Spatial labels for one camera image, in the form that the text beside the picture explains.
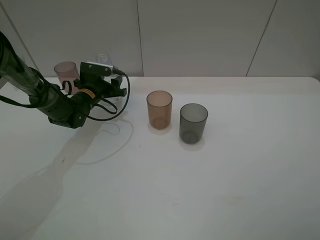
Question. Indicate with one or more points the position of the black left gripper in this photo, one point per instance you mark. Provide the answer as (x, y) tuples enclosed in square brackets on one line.
[(94, 89)]

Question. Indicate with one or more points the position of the clear plastic water bottle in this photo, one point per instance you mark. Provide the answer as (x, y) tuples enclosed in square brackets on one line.
[(105, 59)]

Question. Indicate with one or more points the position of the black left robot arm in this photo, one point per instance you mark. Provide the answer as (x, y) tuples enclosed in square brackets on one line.
[(66, 110)]

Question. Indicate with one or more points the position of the orange translucent plastic cup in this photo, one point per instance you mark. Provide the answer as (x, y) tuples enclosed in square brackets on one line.
[(159, 106)]

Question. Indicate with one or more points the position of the pink translucent plastic cup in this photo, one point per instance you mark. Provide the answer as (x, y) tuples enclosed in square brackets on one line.
[(67, 71)]

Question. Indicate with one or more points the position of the grey translucent plastic cup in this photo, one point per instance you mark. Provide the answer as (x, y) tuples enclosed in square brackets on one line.
[(193, 118)]

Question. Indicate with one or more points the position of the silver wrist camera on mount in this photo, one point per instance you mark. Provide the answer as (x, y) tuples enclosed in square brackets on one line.
[(97, 69)]

